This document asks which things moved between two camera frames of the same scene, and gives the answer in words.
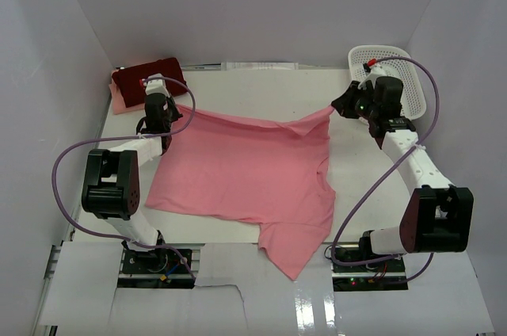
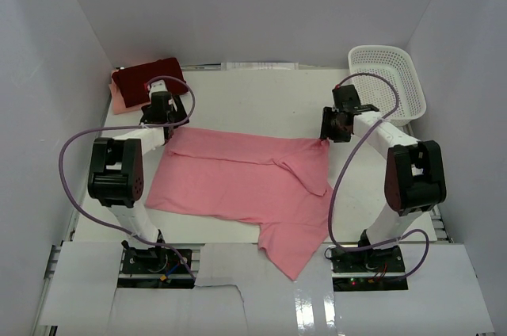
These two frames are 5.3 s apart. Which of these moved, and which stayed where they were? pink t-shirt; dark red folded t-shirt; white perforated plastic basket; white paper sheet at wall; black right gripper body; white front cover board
Moved: pink t-shirt; black right gripper body
Stayed: white perforated plastic basket; dark red folded t-shirt; white paper sheet at wall; white front cover board
